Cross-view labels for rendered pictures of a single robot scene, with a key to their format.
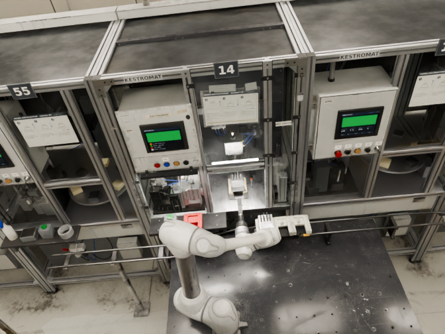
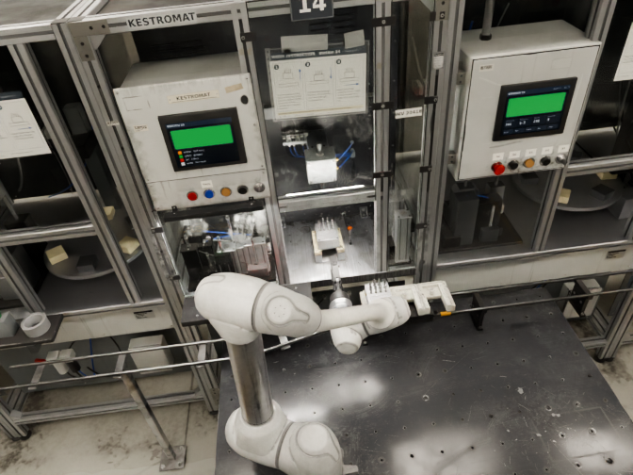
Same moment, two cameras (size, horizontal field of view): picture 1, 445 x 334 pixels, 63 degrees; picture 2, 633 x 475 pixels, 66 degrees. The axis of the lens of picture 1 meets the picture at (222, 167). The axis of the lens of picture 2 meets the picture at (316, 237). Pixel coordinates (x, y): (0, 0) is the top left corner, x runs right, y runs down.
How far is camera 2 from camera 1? 0.56 m
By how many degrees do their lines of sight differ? 5
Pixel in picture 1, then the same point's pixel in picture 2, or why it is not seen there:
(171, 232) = (218, 291)
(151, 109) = (178, 84)
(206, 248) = (286, 314)
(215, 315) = (302, 454)
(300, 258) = (438, 354)
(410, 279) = not seen: hidden behind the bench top
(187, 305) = (251, 437)
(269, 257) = (385, 354)
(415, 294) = not seen: hidden behind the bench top
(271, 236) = (394, 309)
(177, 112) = (226, 90)
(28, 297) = not seen: outside the picture
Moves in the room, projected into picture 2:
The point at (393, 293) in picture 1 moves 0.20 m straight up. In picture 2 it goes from (599, 402) to (616, 370)
